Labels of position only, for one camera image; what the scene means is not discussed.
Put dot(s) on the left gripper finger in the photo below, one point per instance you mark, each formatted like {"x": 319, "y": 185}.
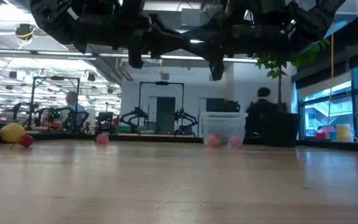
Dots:
{"x": 163, "y": 46}
{"x": 163, "y": 31}

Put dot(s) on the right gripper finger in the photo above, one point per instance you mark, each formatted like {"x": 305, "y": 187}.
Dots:
{"x": 202, "y": 32}
{"x": 206, "y": 49}

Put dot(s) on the clear plastic tupperware container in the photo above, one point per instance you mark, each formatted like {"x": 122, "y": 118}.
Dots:
{"x": 224, "y": 121}

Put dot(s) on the red cherry with stem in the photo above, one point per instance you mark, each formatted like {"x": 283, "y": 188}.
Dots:
{"x": 26, "y": 140}

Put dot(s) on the yellow lemon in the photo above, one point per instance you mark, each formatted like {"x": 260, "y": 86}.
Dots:
{"x": 12, "y": 133}

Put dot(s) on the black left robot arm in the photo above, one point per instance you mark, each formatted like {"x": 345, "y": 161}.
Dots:
{"x": 89, "y": 21}

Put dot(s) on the black background robot arm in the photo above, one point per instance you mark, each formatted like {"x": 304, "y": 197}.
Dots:
{"x": 182, "y": 115}
{"x": 138, "y": 112}

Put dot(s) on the grey ceiling box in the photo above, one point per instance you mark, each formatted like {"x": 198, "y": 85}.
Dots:
{"x": 191, "y": 17}

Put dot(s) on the long linear ceiling light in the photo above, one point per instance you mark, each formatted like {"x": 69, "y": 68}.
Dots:
{"x": 73, "y": 53}

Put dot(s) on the dark door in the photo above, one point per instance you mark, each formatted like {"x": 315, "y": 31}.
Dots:
{"x": 165, "y": 115}

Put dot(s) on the person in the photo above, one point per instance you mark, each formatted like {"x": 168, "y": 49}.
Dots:
{"x": 73, "y": 110}
{"x": 261, "y": 112}

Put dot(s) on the green box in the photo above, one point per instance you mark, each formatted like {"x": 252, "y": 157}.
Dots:
{"x": 123, "y": 129}

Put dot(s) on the green leafy potted plant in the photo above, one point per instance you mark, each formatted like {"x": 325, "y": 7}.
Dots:
{"x": 280, "y": 130}

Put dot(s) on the round ceiling device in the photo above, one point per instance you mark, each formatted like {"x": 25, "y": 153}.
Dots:
{"x": 24, "y": 31}

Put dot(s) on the yellow cup stack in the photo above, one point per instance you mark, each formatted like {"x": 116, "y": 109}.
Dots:
{"x": 343, "y": 132}

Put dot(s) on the black background gantry frame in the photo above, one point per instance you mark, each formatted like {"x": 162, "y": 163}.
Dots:
{"x": 57, "y": 78}
{"x": 162, "y": 83}

